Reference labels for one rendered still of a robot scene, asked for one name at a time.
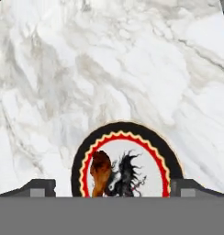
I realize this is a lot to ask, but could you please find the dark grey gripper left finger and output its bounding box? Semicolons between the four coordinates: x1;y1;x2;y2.
0;178;57;198

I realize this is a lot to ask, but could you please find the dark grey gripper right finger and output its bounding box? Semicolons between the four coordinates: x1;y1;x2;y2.
170;178;224;198

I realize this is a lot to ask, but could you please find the brown chicken drumstick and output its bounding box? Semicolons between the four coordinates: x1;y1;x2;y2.
89;150;113;198

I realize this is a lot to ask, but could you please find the black red patterned plate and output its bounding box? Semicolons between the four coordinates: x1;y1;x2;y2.
71;121;185;198

